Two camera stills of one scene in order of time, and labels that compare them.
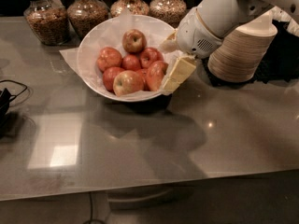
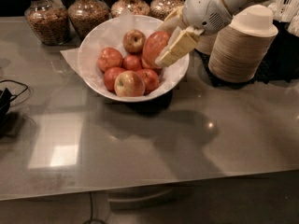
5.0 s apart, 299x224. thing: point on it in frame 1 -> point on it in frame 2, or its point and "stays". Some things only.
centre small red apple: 131,63 stays
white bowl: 108,33 stays
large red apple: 155,75 -> 155,42
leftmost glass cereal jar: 47,18 stays
